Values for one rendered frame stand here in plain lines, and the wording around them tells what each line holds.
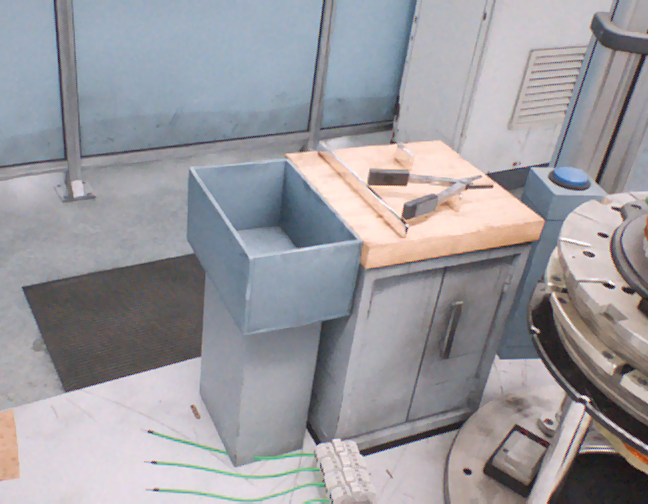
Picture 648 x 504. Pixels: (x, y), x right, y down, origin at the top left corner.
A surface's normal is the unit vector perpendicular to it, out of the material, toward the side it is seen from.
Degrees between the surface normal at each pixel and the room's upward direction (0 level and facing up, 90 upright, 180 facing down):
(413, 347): 90
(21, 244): 0
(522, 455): 0
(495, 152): 90
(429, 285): 90
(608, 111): 90
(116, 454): 0
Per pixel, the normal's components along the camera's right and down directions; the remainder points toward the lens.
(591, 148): -0.11, 0.52
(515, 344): 0.18, 0.55
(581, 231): 0.13, -0.83
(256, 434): 0.44, 0.53
